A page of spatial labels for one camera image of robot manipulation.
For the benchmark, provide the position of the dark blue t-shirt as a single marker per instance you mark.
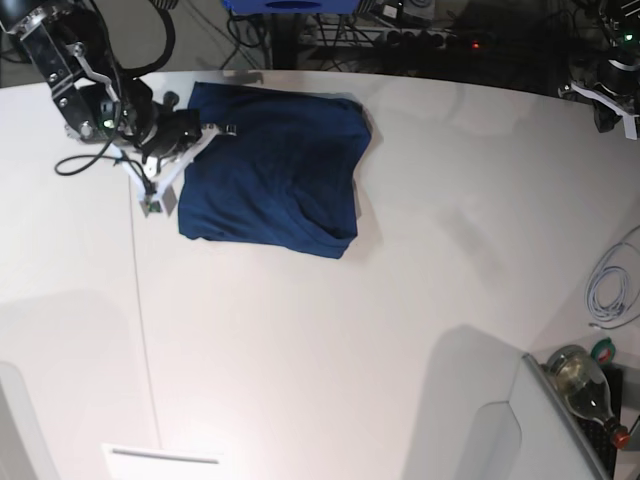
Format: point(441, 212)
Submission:
point(285, 179)

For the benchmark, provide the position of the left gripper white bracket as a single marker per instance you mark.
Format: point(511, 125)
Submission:
point(612, 87)

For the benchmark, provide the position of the clear glass bottle red cap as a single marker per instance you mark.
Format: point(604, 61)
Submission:
point(585, 391)

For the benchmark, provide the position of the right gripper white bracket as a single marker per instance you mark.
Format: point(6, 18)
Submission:
point(173, 141)

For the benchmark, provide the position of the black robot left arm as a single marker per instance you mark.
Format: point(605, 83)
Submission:
point(617, 23)

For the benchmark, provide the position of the blue plastic crate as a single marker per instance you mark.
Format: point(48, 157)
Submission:
point(247, 7)

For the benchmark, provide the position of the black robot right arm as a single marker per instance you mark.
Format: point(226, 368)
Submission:
point(106, 104)

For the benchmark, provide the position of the black power strip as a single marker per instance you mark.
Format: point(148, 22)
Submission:
point(430, 39)

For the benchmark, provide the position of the green tape roll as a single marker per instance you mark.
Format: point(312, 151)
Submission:
point(604, 351)

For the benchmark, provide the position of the black table leg post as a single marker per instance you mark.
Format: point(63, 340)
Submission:
point(284, 34)

